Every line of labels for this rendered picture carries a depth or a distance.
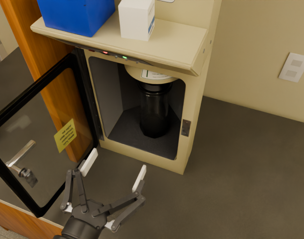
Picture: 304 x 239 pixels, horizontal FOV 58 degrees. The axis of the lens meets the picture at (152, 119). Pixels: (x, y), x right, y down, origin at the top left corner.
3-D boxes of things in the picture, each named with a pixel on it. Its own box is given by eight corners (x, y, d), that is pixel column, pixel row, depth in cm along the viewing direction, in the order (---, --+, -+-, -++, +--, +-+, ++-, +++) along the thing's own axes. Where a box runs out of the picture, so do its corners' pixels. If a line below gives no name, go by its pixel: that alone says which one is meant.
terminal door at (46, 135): (99, 143, 98) (75, 50, 67) (38, 220, 81) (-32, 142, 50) (97, 143, 98) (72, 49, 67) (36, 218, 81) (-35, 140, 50)
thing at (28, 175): (39, 181, 70) (31, 170, 66) (33, 188, 69) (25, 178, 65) (33, 178, 71) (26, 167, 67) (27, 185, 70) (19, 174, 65)
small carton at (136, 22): (129, 22, 53) (126, -9, 48) (154, 26, 52) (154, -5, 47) (120, 37, 50) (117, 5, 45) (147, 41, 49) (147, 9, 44)
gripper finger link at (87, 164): (84, 177, 68) (82, 176, 68) (98, 154, 72) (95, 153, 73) (82, 171, 66) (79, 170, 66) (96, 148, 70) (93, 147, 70)
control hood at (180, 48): (71, 38, 67) (61, -3, 59) (202, 70, 59) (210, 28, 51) (43, 67, 60) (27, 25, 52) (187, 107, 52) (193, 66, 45)
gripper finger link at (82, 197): (91, 216, 62) (85, 219, 62) (81, 175, 69) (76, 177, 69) (88, 210, 59) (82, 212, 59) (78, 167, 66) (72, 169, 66)
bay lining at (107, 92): (133, 91, 111) (127, 7, 84) (195, 108, 105) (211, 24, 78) (105, 137, 96) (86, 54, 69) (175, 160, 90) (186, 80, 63)
